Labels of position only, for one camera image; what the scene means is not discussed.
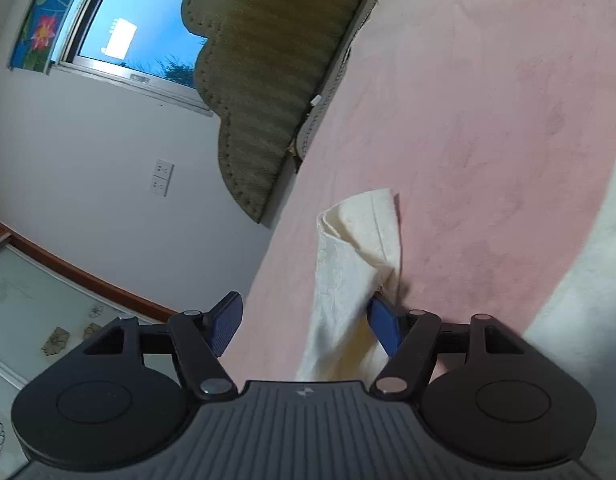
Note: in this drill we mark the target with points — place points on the olive green upholstered headboard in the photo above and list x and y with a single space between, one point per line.
268 60

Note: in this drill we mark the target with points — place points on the pink bed blanket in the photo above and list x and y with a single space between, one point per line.
462 135

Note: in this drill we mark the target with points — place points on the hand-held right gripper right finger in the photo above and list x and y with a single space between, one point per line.
385 327

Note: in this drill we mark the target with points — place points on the small white clip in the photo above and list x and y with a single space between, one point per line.
316 100

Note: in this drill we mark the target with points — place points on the blue floral curtain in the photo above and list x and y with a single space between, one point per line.
38 30

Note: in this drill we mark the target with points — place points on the cream pants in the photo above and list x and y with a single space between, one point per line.
338 270

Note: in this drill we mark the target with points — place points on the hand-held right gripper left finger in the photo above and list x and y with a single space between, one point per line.
225 325

